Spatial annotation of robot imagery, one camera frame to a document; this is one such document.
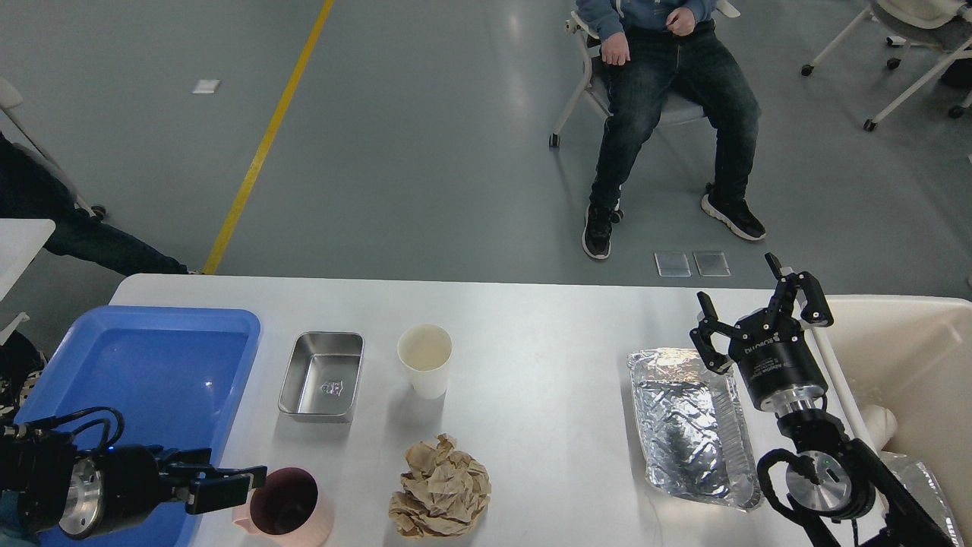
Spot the cream plastic bin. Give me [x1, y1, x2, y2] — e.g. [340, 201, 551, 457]
[823, 295, 971, 542]

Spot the stainless steel rectangular tray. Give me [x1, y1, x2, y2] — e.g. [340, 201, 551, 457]
[278, 331, 364, 425]

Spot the pink mug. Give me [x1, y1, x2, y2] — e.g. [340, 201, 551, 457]
[232, 466, 336, 546]

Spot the foil scrap in bin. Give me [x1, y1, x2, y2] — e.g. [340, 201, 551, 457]
[879, 451, 965, 546]

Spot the floor outlet plate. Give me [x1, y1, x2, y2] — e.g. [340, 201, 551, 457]
[654, 251, 693, 278]
[692, 251, 732, 277]

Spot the white paper on floor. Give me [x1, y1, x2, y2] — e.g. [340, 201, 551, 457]
[191, 79, 222, 96]

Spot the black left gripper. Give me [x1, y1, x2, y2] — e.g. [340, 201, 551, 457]
[58, 444, 267, 540]

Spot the white paper cup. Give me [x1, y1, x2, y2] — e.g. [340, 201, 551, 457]
[398, 324, 453, 400]

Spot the person in blue hoodie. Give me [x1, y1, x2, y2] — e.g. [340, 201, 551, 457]
[576, 1, 766, 260]

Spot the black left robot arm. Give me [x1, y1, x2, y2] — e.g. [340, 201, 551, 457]
[1, 407, 268, 541]

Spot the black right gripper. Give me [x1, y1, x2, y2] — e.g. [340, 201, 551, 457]
[690, 253, 835, 413]

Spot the white cup in bin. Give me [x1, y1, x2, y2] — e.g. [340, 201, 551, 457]
[860, 404, 899, 451]

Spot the white chair top right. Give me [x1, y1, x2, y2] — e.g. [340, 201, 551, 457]
[800, 1, 971, 132]

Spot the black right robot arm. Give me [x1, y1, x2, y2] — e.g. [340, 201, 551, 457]
[690, 253, 951, 546]

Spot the grey chair at left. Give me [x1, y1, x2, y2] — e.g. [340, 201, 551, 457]
[1, 77, 106, 222]

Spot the right floor outlet plate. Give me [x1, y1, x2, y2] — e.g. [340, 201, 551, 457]
[692, 251, 732, 277]

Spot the grey white office chair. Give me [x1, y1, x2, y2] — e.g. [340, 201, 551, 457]
[548, 1, 722, 148]

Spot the crumpled brown paper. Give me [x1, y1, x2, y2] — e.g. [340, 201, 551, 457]
[387, 433, 492, 538]

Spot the white side table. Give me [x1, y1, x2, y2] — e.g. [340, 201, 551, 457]
[1, 218, 55, 300]

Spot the blue plastic tray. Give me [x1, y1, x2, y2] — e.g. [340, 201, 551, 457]
[14, 306, 261, 547]

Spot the left floor outlet plate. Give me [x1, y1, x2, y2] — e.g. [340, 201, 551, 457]
[654, 251, 693, 278]

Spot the aluminium foil tray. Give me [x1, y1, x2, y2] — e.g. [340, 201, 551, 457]
[627, 347, 762, 511]

